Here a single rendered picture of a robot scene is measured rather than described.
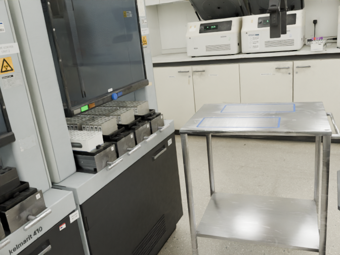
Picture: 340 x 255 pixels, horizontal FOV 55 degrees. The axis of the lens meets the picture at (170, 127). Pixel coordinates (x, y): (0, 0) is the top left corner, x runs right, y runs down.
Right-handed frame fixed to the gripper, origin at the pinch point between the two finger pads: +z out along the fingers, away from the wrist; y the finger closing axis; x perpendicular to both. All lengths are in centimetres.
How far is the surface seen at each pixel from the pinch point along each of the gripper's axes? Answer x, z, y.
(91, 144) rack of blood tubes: 70, 36, -13
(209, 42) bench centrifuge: 98, 16, 219
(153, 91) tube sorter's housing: 75, 29, 51
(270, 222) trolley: 9, 92, 35
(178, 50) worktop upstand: 162, 27, 280
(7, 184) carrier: 73, 36, -49
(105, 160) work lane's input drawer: 66, 44, -11
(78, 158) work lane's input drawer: 74, 41, -17
